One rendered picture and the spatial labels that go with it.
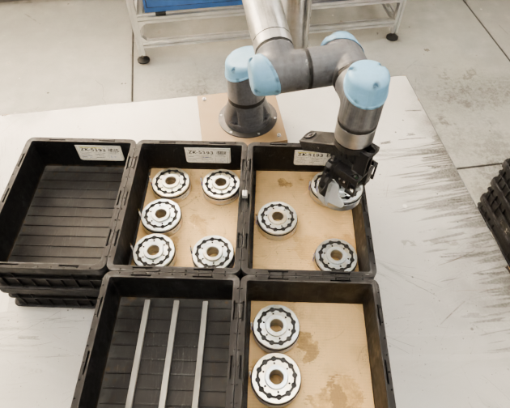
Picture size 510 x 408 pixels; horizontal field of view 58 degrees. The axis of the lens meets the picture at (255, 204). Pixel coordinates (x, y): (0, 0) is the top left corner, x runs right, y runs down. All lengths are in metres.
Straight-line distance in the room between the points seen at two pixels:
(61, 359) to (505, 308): 1.14
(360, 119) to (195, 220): 0.57
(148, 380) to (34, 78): 2.48
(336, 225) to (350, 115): 0.46
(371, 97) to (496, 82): 2.49
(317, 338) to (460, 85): 2.34
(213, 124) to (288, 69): 0.68
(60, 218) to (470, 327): 1.10
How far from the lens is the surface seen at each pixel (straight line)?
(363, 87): 0.79
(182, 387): 1.04
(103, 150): 1.33
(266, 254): 1.15
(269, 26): 0.90
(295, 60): 0.86
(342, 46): 0.89
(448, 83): 3.14
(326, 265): 1.12
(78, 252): 1.24
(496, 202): 2.13
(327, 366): 1.05
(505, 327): 1.37
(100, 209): 1.30
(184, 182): 1.26
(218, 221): 1.21
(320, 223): 1.21
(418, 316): 1.29
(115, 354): 1.10
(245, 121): 1.43
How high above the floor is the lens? 1.83
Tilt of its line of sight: 54 degrees down
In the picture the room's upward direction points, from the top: straight up
